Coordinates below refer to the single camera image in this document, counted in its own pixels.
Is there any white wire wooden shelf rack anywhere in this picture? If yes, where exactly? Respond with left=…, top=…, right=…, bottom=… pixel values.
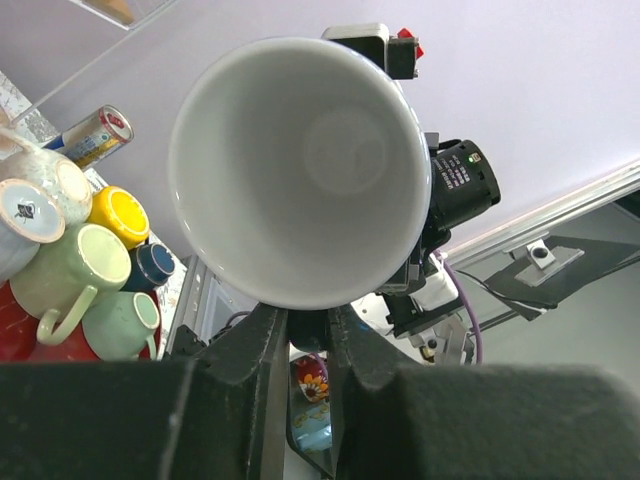
left=1, top=1, right=177, bottom=126

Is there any yellow mug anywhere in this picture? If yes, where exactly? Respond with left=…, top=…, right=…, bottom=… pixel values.
left=87, top=186, right=150, bottom=250

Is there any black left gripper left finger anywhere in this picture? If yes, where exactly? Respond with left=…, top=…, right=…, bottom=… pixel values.
left=1, top=305, right=288, bottom=479

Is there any white ceramic mug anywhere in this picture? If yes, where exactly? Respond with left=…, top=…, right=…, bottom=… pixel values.
left=168, top=37, right=432, bottom=311

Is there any floral red blue mug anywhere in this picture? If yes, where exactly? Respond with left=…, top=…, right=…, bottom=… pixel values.
left=292, top=354, right=332, bottom=453

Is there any light green mug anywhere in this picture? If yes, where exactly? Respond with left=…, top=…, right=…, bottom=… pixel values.
left=81, top=291, right=161, bottom=361

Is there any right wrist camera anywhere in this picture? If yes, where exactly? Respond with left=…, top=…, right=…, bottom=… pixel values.
left=321, top=23, right=424, bottom=80

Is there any pale green tall mug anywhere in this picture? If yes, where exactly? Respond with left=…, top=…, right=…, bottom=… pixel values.
left=9, top=223, right=131, bottom=346

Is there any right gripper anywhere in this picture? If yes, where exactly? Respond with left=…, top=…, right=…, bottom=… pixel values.
left=379, top=132, right=501, bottom=295

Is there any red round tray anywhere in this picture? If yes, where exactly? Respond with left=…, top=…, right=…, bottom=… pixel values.
left=1, top=283, right=161, bottom=362

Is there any dark blue mug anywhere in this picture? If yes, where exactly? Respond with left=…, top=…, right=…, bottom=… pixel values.
left=122, top=243, right=175, bottom=293

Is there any white speckled mug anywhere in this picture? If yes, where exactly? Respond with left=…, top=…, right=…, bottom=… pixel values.
left=1, top=127, right=93, bottom=227

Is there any white ribbed mug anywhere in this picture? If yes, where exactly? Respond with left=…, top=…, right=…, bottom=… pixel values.
left=1, top=179, right=66, bottom=284

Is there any red white drink can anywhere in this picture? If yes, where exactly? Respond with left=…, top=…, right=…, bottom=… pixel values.
left=44, top=105, right=134, bottom=170

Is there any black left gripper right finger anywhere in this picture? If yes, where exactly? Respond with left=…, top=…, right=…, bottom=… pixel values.
left=327, top=306, right=639, bottom=479

